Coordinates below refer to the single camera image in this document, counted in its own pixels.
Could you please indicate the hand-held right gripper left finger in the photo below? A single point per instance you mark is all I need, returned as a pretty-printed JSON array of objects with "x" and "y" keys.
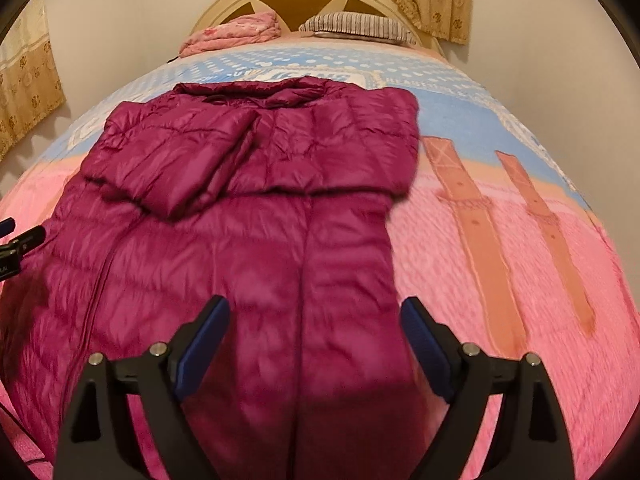
[{"x": 200, "y": 355}]

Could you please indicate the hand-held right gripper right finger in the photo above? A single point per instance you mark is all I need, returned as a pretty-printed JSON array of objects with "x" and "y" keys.
[{"x": 430, "y": 355}]

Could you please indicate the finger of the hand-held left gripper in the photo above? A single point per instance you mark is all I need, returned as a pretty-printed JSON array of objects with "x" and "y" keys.
[
  {"x": 30, "y": 237},
  {"x": 6, "y": 226}
]

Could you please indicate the magenta quilted down jacket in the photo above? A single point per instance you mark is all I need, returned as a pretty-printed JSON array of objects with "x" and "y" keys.
[{"x": 240, "y": 210}]

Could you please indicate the bed with pink blue sheet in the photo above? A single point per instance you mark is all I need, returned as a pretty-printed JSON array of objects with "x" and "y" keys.
[{"x": 500, "y": 285}]

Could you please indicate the pink folded blanket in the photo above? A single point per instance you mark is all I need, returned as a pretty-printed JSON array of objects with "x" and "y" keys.
[{"x": 230, "y": 32}]

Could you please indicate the striped pillow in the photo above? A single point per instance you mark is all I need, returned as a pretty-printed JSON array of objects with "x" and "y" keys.
[{"x": 360, "y": 26}]

